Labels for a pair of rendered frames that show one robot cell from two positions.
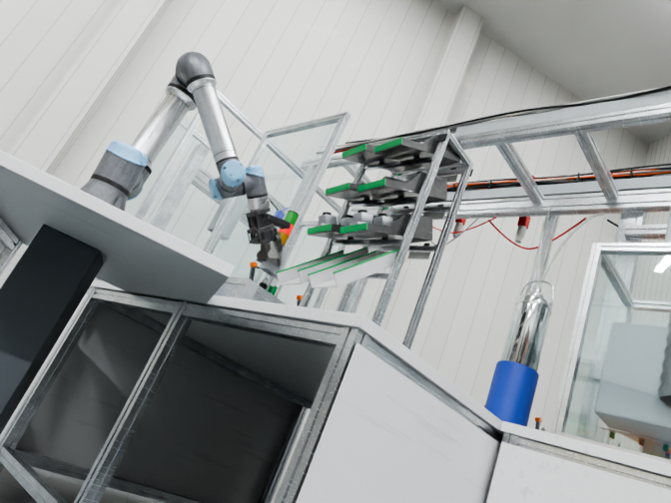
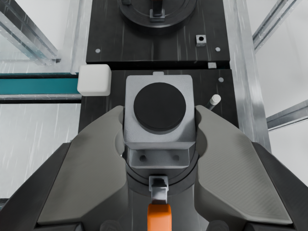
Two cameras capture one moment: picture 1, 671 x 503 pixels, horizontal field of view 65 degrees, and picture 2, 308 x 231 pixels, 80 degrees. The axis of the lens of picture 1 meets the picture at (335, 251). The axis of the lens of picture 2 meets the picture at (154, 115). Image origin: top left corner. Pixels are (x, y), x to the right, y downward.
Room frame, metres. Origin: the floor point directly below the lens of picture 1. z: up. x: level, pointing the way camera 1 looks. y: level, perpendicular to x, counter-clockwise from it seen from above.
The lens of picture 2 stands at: (1.81, 0.21, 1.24)
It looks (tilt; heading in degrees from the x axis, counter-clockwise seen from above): 74 degrees down; 315
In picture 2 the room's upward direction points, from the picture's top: 4 degrees counter-clockwise
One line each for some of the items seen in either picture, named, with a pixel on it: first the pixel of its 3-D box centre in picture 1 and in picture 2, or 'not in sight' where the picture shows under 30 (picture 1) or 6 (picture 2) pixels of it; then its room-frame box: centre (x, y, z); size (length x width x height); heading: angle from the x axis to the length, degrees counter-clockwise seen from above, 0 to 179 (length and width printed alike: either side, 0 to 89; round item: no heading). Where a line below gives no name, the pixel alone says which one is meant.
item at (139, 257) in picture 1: (95, 248); not in sight; (1.50, 0.64, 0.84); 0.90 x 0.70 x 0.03; 13
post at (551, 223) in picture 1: (531, 299); not in sight; (2.22, -0.92, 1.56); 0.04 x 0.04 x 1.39; 41
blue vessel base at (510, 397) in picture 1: (508, 402); not in sight; (1.90, -0.81, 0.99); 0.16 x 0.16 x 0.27
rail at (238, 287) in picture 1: (177, 286); not in sight; (1.93, 0.49, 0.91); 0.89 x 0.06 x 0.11; 41
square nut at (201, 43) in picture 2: not in sight; (200, 40); (1.88, 0.02, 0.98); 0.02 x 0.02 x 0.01; 41
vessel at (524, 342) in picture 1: (529, 322); not in sight; (1.90, -0.81, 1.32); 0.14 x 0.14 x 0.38
